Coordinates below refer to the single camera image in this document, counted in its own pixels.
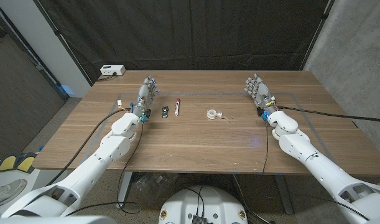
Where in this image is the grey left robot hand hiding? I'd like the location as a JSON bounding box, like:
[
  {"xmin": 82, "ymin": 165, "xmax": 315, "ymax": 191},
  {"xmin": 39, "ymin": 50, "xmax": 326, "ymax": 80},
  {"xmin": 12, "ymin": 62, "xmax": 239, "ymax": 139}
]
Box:
[{"xmin": 132, "ymin": 74, "xmax": 161, "ymax": 121}]

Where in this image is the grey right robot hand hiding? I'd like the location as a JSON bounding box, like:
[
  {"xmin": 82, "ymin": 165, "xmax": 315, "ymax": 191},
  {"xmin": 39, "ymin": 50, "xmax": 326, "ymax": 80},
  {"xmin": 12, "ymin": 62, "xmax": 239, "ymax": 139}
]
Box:
[{"xmin": 243, "ymin": 72, "xmax": 277, "ymax": 119}]

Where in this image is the clear tape roll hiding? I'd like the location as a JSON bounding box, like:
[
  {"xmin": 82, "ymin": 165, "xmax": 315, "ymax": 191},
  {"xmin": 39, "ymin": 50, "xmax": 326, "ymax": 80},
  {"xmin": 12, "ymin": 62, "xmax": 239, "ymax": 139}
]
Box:
[{"xmin": 206, "ymin": 108, "xmax": 231, "ymax": 123}]

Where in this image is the white power outlet box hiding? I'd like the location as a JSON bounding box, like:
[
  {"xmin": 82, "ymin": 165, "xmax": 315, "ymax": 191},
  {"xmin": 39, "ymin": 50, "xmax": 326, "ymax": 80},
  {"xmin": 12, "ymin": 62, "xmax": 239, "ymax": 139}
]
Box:
[{"xmin": 100, "ymin": 63, "xmax": 127, "ymax": 77}]

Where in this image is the black backdrop curtain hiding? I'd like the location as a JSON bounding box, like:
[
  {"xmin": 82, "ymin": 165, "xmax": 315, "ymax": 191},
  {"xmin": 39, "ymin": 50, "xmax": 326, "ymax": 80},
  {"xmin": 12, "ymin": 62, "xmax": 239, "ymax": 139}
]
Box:
[{"xmin": 33, "ymin": 0, "xmax": 335, "ymax": 85}]

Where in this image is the clear plastic bag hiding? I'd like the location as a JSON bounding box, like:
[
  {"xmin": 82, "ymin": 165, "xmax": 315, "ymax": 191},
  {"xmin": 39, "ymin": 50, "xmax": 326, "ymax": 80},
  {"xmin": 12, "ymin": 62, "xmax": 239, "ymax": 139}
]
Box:
[{"xmin": 134, "ymin": 172, "xmax": 167, "ymax": 203}]

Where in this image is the white table leg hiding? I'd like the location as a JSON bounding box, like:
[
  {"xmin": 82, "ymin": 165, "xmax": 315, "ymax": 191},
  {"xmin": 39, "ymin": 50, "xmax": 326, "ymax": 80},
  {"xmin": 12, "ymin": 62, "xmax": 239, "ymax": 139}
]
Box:
[{"xmin": 116, "ymin": 171, "xmax": 134, "ymax": 210}]

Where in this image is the grey table leg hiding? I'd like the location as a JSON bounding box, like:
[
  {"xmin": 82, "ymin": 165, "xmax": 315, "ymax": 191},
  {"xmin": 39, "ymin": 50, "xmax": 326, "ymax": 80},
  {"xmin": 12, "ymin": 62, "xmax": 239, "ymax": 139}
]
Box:
[{"xmin": 274, "ymin": 174, "xmax": 295, "ymax": 215}]

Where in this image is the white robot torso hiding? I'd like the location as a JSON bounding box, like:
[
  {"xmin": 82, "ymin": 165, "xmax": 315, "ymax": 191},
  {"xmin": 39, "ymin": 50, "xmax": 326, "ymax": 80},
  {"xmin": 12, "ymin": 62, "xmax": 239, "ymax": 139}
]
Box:
[{"xmin": 158, "ymin": 185, "xmax": 249, "ymax": 224}]

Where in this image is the yellow black foot pedal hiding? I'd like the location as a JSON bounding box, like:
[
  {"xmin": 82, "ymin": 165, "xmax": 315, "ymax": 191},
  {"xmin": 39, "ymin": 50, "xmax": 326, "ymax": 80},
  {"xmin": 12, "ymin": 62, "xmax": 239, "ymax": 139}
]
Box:
[
  {"xmin": 16, "ymin": 152, "xmax": 37, "ymax": 174},
  {"xmin": 0, "ymin": 154, "xmax": 18, "ymax": 172}
]

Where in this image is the grey sneaker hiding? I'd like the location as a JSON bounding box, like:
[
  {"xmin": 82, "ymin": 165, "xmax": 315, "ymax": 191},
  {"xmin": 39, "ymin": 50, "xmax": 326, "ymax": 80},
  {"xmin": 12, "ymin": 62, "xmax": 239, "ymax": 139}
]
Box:
[{"xmin": 0, "ymin": 178, "xmax": 29, "ymax": 208}]

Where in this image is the black power box cable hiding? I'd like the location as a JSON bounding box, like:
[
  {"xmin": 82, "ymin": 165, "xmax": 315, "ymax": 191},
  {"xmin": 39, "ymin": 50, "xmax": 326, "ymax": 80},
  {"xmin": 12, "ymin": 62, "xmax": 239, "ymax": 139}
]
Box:
[{"xmin": 96, "ymin": 72, "xmax": 118, "ymax": 83}]

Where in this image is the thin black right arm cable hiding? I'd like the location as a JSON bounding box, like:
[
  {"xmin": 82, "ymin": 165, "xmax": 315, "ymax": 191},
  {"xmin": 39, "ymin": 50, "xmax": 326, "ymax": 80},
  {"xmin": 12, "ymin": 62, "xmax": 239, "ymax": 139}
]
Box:
[{"xmin": 262, "ymin": 122, "xmax": 269, "ymax": 174}]

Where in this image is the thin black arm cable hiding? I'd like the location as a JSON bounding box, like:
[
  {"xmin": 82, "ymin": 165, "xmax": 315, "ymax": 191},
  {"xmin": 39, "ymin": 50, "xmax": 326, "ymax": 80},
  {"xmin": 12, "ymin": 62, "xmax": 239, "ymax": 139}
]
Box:
[
  {"xmin": 64, "ymin": 121, "xmax": 145, "ymax": 217},
  {"xmin": 262, "ymin": 122, "xmax": 269, "ymax": 174}
]

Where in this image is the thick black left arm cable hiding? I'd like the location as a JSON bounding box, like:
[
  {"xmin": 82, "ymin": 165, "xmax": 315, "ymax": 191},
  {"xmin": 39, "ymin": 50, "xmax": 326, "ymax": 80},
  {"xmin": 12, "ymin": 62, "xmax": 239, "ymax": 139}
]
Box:
[{"xmin": 45, "ymin": 107, "xmax": 134, "ymax": 187}]

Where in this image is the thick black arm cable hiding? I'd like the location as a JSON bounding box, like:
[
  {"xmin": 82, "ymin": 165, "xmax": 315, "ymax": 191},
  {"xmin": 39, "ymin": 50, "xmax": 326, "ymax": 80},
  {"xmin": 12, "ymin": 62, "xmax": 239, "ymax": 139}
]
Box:
[
  {"xmin": 45, "ymin": 107, "xmax": 134, "ymax": 187},
  {"xmin": 276, "ymin": 105, "xmax": 380, "ymax": 124}
]

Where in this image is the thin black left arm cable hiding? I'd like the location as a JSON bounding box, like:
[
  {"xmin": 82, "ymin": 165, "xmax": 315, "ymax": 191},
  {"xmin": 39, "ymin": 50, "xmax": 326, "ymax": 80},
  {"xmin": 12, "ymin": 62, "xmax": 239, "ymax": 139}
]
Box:
[{"xmin": 64, "ymin": 121, "xmax": 145, "ymax": 217}]

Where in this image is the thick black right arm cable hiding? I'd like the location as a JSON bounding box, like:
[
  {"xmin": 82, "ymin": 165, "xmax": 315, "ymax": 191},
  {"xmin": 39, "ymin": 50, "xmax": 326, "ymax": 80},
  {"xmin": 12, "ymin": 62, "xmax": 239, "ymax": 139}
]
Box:
[{"xmin": 276, "ymin": 105, "xmax": 380, "ymax": 124}]

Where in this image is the black backdrop frame pole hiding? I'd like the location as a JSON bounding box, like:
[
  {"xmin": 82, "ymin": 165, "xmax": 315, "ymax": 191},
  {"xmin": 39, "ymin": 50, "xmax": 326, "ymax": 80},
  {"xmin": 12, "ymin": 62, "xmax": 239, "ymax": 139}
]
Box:
[
  {"xmin": 300, "ymin": 0, "xmax": 336, "ymax": 72},
  {"xmin": 32, "ymin": 0, "xmax": 94, "ymax": 87}
]

